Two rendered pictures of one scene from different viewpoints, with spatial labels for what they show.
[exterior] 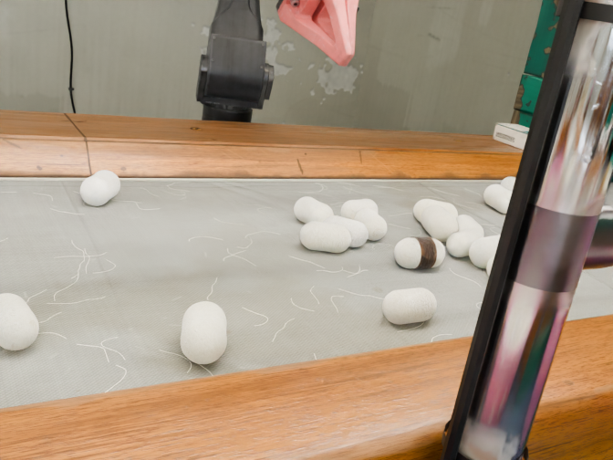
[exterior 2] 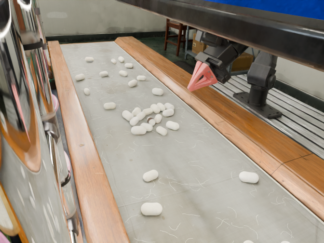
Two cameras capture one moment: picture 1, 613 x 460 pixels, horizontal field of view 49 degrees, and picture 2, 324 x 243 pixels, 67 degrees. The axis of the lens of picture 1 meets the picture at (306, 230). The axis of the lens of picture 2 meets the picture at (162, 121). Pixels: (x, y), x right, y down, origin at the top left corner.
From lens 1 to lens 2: 0.42 m
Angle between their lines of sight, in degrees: 86
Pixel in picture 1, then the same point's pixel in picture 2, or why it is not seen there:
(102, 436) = (96, 189)
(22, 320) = (145, 175)
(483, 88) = not seen: outside the picture
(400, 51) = not seen: outside the picture
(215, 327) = (144, 207)
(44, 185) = (251, 167)
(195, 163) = (312, 201)
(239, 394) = (107, 209)
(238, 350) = (153, 221)
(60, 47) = not seen: outside the picture
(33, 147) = (264, 155)
